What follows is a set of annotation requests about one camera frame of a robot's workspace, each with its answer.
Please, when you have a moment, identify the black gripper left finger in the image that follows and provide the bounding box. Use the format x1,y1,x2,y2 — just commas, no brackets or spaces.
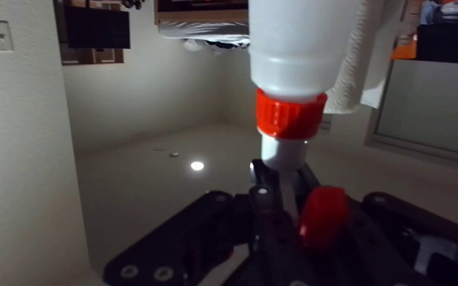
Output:
103,157,294,286

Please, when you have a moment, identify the white light switch plate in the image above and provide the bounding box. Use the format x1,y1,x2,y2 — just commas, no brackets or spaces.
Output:
0,19,16,54

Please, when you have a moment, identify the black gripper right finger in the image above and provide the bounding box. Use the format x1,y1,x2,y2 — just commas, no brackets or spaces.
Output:
292,164,458,286

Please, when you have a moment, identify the white spray bottle red trigger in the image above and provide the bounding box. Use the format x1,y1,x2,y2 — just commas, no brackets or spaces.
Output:
246,0,370,251

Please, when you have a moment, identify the black flat screen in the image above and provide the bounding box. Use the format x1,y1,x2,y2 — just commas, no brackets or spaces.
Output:
60,5,132,53

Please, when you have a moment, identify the white paper towel roll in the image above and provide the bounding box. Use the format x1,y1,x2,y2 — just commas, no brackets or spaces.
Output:
323,0,408,116

